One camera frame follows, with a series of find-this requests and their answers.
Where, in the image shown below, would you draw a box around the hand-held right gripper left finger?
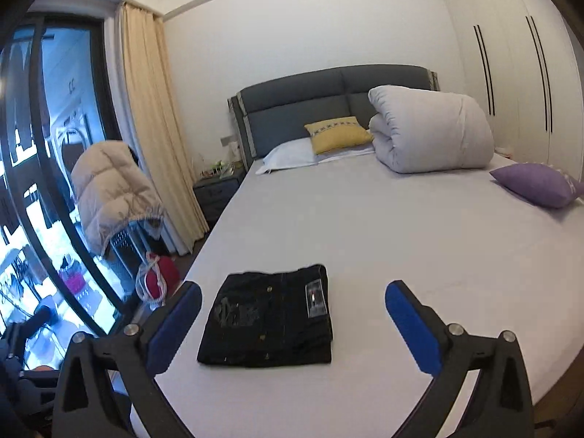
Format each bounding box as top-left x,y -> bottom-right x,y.
54,281 -> 203,438

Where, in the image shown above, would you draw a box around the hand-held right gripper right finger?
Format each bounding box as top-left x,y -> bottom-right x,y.
384,280 -> 535,438

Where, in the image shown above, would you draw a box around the black denim pants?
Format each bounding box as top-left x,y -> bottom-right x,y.
197,264 -> 333,369

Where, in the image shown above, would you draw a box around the red bag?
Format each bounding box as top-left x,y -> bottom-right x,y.
135,252 -> 182,307

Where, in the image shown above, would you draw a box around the bed with white sheet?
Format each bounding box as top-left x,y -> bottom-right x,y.
130,148 -> 584,438

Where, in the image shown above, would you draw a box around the dark grey nightstand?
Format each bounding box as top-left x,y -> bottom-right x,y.
193,168 -> 247,230

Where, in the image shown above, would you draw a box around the beige down jacket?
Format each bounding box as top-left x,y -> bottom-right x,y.
70,141 -> 165,254

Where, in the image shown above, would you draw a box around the black-framed glass window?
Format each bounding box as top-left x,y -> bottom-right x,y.
0,13 -> 134,375

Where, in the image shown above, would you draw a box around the small clutter on nightstand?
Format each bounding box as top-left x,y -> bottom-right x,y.
200,142 -> 243,180

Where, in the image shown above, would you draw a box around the purple pillow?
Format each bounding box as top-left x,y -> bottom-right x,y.
489,163 -> 584,210

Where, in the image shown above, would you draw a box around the folded white duvet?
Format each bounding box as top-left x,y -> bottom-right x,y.
368,85 -> 495,174

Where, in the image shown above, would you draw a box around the yellow pillow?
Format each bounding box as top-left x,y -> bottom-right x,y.
304,117 -> 375,155

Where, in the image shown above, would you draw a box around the beige curtain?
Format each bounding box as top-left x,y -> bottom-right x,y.
114,2 -> 211,256

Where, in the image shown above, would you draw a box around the white pillow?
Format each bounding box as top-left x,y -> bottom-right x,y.
255,138 -> 377,175

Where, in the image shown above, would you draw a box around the grey padded headboard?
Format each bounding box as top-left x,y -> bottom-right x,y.
227,65 -> 441,173

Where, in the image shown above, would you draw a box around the white wardrobe with black handles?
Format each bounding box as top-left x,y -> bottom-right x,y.
440,0 -> 584,178

